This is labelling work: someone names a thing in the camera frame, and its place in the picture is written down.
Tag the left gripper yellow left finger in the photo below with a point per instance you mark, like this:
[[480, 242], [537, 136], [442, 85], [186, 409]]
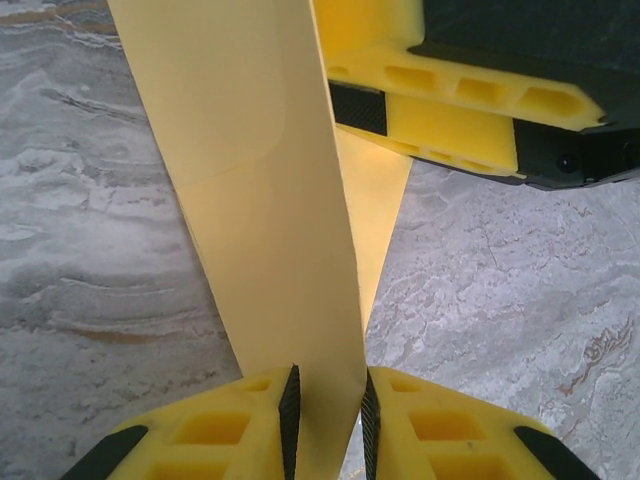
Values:
[[210, 435]]

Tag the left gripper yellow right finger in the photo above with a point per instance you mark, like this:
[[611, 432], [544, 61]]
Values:
[[450, 435]]

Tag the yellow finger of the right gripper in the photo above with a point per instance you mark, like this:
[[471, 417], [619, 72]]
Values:
[[500, 55], [450, 135]]

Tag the yellow paper sheet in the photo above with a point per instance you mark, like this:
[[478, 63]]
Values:
[[250, 200]]

